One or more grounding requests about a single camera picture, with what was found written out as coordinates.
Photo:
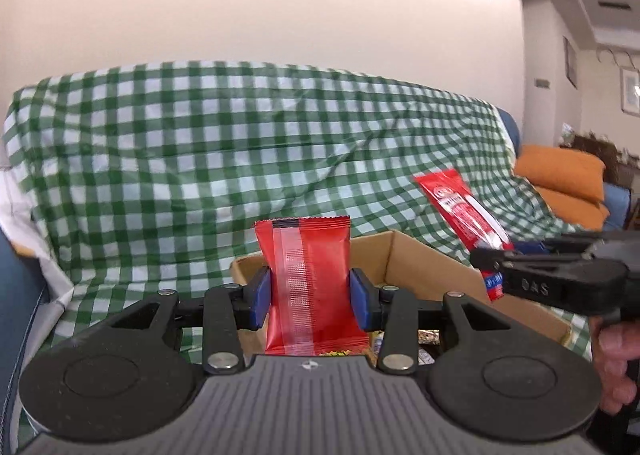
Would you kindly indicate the person's right hand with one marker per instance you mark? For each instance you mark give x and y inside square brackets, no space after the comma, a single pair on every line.
[617,360]

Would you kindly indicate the white blue snack packet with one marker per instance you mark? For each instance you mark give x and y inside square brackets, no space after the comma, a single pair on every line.
[377,344]

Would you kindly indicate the red snack packet clear seam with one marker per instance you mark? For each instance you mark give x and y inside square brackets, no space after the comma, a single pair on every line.
[310,285]

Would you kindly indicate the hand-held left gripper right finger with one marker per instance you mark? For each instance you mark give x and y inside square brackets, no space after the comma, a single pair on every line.
[361,297]

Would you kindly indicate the cardboard box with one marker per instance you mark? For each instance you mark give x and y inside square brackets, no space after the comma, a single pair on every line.
[425,265]

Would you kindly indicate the green checked blanket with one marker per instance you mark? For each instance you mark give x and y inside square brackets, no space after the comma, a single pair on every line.
[200,145]

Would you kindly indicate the dark wooden sideboard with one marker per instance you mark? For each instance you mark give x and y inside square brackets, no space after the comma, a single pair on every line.
[595,152]

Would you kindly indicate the long red snack packet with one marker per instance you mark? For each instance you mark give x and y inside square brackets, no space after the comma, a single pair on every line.
[455,205]

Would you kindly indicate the brown nut snack packet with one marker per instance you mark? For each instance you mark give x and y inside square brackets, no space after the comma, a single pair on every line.
[429,337]

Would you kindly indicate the tan fabric piece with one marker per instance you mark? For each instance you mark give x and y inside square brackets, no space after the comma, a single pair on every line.
[24,250]

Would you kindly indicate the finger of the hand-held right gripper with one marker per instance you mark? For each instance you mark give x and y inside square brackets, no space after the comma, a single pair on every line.
[565,241]
[492,257]

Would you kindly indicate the ceiling air vent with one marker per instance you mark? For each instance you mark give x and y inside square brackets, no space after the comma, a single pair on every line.
[616,5]

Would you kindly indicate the narrow framed wall picture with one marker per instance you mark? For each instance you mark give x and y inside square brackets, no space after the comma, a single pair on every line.
[570,62]

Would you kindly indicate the white framed wall picture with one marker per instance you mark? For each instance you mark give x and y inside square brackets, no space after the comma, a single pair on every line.
[630,90]

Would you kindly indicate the orange pillow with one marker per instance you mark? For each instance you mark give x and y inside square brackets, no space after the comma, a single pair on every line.
[560,170]
[575,212]

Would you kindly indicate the wall light switch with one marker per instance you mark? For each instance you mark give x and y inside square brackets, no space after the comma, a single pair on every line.
[542,82]

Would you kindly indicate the blue sofa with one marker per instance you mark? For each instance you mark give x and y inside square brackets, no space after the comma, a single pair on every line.
[20,315]

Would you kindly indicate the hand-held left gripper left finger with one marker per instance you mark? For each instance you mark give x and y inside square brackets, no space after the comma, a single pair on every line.
[261,297]

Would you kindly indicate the white sheet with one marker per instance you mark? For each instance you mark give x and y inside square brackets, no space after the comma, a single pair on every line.
[20,215]

